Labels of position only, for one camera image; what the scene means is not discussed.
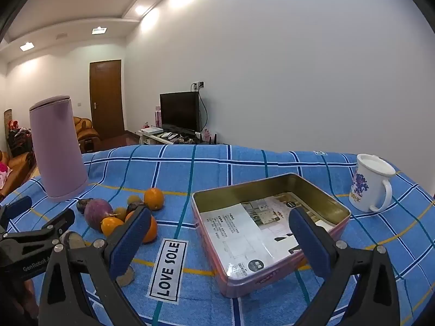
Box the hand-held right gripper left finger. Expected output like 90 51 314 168
41 206 152 326

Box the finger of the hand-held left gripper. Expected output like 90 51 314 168
0 196 33 226
0 208 76 247

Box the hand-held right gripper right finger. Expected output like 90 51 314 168
288 206 402 326

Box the orange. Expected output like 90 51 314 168
101 217 125 237
144 188 164 210
125 211 159 244

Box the large purple round fruit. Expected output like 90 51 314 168
84 199 114 231

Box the pink metal tin box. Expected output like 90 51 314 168
191 173 352 297

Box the small brown round fruit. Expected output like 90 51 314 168
116 267 135 286

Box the brown leather sofa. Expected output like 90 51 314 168
0 149 36 194

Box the pile of clothes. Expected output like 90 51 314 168
6 119 33 157

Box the white lidded mug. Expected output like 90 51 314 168
348 154 396 213

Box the blue plaid towel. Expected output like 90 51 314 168
0 144 435 326

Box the white television stand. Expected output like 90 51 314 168
138 127 221 146

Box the black router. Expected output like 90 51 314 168
197 132 219 145

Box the brown wooden door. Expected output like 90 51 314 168
89 60 123 140

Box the black television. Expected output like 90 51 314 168
160 92 200 133

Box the black power cable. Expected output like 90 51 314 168
199 90 209 133

